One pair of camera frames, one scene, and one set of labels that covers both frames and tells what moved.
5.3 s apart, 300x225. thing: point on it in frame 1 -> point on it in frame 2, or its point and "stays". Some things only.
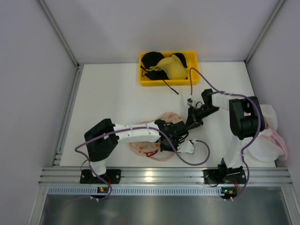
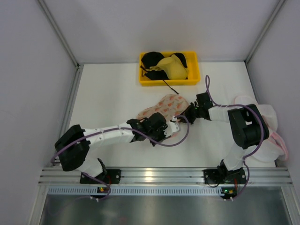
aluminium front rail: x=164 y=176 stays
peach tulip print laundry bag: x=153 y=149 -> x=171 y=106
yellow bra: x=173 y=67 stays
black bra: x=148 y=58 stays
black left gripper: x=175 y=139 -> x=162 y=132
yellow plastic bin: x=191 y=60 stays
